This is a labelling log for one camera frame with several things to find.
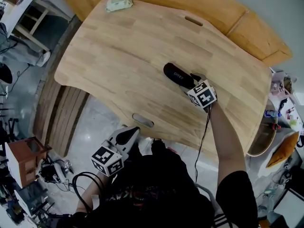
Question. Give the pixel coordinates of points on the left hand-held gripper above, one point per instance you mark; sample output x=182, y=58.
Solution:
x=107, y=159

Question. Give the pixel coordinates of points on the person's left forearm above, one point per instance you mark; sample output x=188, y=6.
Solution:
x=91, y=192

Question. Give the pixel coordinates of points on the round wooden stool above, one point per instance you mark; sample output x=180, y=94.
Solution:
x=263, y=139

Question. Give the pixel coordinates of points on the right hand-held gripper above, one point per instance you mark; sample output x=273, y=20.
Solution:
x=203, y=95

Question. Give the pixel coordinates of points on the white table with wooden legs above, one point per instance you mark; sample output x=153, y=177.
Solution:
x=21, y=13

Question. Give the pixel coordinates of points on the pale green wipes packet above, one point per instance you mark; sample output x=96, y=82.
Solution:
x=118, y=3

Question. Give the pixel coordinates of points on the orange cushion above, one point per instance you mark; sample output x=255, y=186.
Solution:
x=283, y=151

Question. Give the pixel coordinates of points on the person's right forearm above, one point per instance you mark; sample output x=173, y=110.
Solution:
x=228, y=146

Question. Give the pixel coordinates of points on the blue label water bottle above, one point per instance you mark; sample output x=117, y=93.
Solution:
x=272, y=113

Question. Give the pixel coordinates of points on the stack of wooden planks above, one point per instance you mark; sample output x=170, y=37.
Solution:
x=59, y=117

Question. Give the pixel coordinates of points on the small brown wooden cabinet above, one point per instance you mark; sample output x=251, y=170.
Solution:
x=23, y=160

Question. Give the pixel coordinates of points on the person's black printed t-shirt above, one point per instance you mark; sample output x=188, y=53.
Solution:
x=161, y=186

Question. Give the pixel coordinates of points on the black glasses case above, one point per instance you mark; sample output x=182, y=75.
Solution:
x=177, y=76

